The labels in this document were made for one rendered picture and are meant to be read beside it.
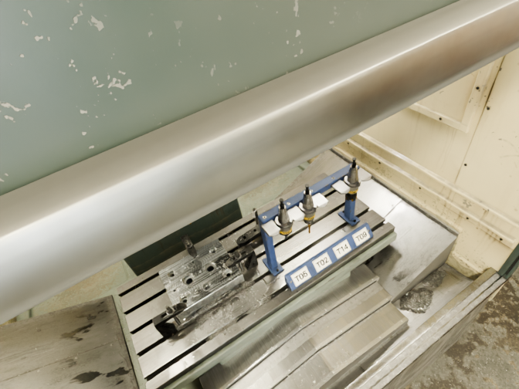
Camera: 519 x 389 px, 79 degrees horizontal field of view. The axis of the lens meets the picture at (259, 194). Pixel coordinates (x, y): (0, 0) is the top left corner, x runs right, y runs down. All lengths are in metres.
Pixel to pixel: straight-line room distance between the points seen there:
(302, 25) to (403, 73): 0.06
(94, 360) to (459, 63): 1.72
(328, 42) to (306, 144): 0.06
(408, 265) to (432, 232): 0.19
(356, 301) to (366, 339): 0.16
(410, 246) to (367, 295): 0.32
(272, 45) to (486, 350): 2.35
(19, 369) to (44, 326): 0.21
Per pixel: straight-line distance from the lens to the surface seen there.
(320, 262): 1.39
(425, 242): 1.68
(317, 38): 0.18
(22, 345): 1.90
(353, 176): 1.27
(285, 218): 1.13
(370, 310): 1.54
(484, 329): 2.49
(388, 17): 0.22
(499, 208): 1.49
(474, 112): 1.35
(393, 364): 1.40
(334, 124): 0.17
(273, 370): 1.43
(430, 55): 0.21
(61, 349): 1.84
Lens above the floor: 2.11
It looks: 44 degrees down
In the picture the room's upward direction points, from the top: 11 degrees counter-clockwise
